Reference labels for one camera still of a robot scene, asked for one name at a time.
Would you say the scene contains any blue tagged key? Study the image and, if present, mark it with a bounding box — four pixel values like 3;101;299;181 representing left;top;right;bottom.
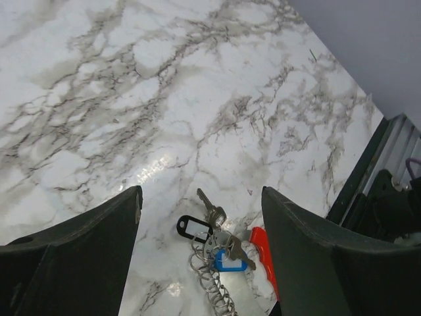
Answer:
213;235;256;272

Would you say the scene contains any red handled key organizer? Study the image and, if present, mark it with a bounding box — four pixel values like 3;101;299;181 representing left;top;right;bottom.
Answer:
187;226;280;316

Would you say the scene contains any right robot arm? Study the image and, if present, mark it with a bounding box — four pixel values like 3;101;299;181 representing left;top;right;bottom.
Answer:
341;169;420;242

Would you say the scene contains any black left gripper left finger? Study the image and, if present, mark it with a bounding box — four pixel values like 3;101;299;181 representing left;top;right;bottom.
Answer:
1;186;143;315

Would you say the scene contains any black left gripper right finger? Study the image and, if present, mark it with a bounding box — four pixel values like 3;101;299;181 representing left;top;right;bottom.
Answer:
261;186;420;315

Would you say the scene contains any aluminium rail frame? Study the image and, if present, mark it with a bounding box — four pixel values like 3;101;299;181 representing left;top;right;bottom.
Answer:
362;115;420;194

